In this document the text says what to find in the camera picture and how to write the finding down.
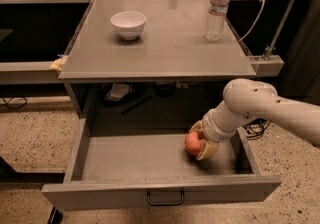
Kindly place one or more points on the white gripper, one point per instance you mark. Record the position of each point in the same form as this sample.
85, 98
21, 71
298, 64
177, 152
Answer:
210, 131

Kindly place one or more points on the red apple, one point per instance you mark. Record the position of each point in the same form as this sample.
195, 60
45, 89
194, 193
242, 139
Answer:
193, 142

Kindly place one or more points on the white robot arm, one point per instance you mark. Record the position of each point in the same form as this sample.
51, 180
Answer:
244, 101

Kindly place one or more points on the grey open top drawer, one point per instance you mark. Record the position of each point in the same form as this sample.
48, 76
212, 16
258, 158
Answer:
117, 159

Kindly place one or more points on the grey metal cabinet table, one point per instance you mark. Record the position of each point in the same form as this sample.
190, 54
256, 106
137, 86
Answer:
171, 47

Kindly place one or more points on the clear plastic water bottle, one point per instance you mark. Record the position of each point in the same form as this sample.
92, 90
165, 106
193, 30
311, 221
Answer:
217, 12

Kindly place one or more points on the white ceramic bowl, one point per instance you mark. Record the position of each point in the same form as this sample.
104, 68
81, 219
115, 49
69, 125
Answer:
128, 24

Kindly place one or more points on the yellow cloth at table edge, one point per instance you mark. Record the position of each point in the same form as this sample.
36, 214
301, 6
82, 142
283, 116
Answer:
59, 63

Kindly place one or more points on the metal support rod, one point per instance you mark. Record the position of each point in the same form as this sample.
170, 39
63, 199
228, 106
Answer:
283, 14

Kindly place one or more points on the black drawer handle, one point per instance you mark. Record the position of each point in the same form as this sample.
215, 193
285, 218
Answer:
165, 198

